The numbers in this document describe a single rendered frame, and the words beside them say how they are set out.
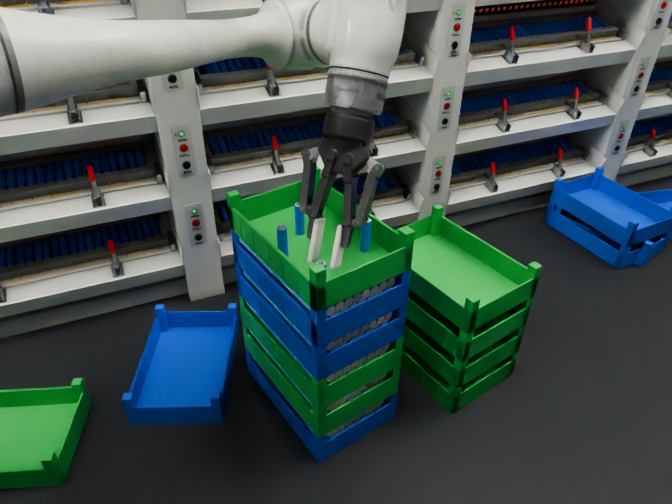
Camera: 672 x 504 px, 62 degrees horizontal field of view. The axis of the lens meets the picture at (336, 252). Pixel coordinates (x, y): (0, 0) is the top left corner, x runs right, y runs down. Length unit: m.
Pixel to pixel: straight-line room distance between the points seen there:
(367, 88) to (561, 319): 0.96
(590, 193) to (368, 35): 1.35
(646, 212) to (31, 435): 1.77
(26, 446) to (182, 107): 0.78
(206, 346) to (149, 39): 0.90
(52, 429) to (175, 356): 0.30
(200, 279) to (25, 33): 1.00
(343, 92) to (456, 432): 0.76
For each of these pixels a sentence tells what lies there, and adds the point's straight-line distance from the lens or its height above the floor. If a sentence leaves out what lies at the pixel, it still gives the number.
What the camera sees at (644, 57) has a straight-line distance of 2.01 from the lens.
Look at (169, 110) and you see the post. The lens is 1.30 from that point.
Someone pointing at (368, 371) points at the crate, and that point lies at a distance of 1.07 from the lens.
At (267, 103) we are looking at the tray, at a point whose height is 0.52.
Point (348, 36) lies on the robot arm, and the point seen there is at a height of 0.79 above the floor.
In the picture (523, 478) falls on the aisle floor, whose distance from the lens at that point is 1.23.
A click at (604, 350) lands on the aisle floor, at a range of 1.54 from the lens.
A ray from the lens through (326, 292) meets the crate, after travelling 0.87.
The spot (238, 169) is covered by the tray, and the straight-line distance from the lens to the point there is 1.44.
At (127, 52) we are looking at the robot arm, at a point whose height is 0.82.
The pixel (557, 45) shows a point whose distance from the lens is 1.83.
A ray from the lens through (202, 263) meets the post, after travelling 1.50.
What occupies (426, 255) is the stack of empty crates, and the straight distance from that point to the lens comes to 1.29.
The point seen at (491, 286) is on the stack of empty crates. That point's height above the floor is 0.24.
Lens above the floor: 0.99
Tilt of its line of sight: 35 degrees down
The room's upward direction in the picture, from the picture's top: straight up
